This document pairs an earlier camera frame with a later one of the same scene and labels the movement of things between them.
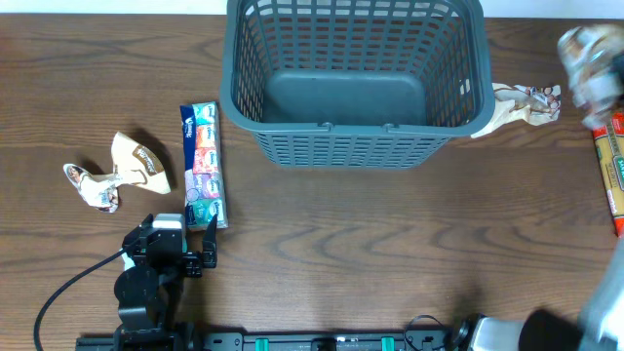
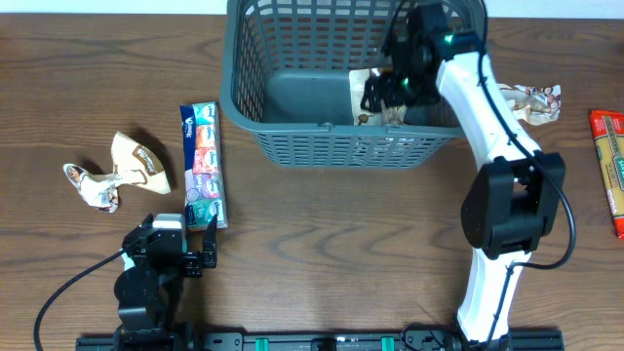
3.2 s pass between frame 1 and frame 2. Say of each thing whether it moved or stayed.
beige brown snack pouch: moved
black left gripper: stayed
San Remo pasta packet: stayed
